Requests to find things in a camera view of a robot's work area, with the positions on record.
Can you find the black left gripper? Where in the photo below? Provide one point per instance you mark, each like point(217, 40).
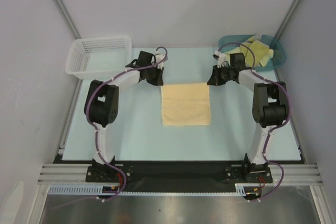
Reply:
point(158, 81)

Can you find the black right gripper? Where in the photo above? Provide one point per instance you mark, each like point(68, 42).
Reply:
point(215, 76)

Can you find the yellow cream towel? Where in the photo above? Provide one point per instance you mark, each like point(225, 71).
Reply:
point(185, 104)

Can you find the yellow-green grey towel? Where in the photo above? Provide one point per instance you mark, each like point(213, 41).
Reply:
point(262, 52)

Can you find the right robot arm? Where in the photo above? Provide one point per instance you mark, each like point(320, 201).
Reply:
point(270, 108)

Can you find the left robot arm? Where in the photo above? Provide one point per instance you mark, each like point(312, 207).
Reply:
point(102, 102)

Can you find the teal translucent plastic bin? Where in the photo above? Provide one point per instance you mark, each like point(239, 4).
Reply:
point(227, 43)

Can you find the pale yellow towel in bin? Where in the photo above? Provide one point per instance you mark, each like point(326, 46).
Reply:
point(232, 51)

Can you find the white perforated plastic basket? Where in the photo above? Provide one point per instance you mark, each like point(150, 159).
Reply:
point(96, 58)

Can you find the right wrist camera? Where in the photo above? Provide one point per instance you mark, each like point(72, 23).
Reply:
point(222, 59)

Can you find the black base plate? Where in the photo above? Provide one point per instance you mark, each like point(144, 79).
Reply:
point(179, 176)

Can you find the aluminium front rail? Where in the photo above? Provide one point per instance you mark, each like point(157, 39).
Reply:
point(294, 174)

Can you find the right aluminium frame post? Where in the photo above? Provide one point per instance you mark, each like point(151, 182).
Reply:
point(287, 18)

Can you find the aluminium frame post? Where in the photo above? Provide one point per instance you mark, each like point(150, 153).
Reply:
point(67, 18)
point(287, 18)

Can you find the left aluminium frame post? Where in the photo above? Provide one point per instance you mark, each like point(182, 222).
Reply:
point(67, 18)

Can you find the left slotted cable duct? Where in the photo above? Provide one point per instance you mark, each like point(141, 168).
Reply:
point(95, 190)

